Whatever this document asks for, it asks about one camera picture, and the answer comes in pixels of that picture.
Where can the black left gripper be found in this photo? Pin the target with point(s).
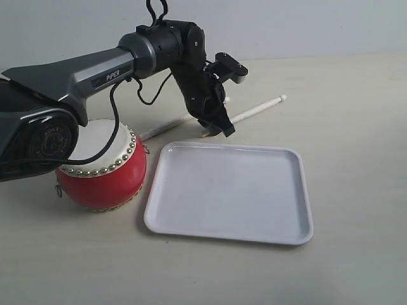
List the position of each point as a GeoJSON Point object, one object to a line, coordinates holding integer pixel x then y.
{"type": "Point", "coordinates": [202, 100]}

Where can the white wooden drumstick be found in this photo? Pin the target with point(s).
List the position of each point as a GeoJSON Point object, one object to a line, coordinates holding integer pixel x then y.
{"type": "Point", "coordinates": [248, 113]}

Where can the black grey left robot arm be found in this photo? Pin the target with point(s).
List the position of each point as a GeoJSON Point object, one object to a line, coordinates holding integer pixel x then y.
{"type": "Point", "coordinates": [43, 106]}

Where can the red small drum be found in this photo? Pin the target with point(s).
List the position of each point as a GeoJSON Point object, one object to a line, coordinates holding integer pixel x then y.
{"type": "Point", "coordinates": [110, 181]}

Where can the white rectangular plastic tray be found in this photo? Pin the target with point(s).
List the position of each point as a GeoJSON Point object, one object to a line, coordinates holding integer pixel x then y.
{"type": "Point", "coordinates": [230, 192]}

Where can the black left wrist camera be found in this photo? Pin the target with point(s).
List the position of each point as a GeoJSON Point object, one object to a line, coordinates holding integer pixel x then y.
{"type": "Point", "coordinates": [225, 67]}

